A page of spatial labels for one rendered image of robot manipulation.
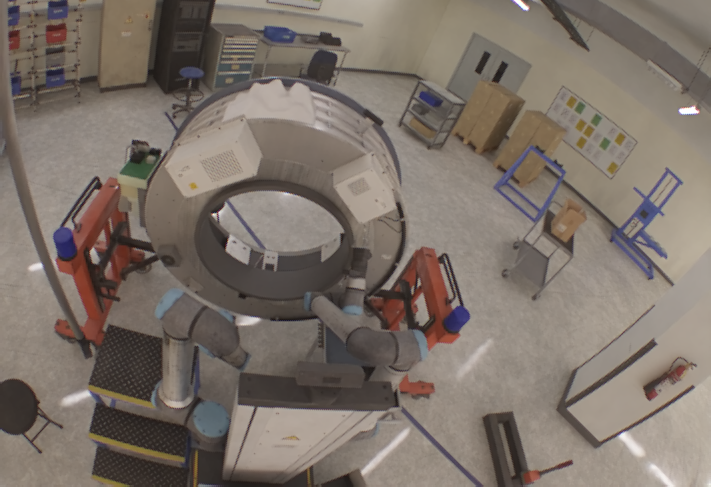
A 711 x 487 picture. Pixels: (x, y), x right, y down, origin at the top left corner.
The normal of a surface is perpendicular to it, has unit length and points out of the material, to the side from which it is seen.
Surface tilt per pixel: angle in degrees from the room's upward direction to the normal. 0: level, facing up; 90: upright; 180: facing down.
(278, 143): 90
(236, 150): 90
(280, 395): 0
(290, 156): 90
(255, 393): 0
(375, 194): 90
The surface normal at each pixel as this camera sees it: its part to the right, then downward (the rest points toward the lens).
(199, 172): 0.07, 0.66
